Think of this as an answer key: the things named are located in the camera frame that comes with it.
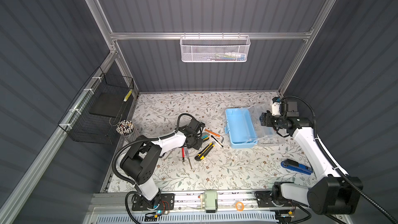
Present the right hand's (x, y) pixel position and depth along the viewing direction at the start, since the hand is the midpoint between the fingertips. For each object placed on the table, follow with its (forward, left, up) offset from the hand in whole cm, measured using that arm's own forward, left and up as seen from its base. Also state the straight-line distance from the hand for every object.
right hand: (269, 118), depth 82 cm
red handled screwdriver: (-12, +48, -17) cm, 52 cm away
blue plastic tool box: (+6, +13, -17) cm, 22 cm away
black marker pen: (-6, +26, -18) cm, 32 cm away
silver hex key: (-18, +44, -18) cm, 50 cm away
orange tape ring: (-38, +19, -18) cm, 46 cm away
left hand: (-6, +39, -16) cm, 43 cm away
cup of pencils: (-6, +76, +2) cm, 76 cm away
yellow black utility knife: (-14, +38, -16) cm, 44 cm away
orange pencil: (+2, +30, -19) cm, 35 cm away
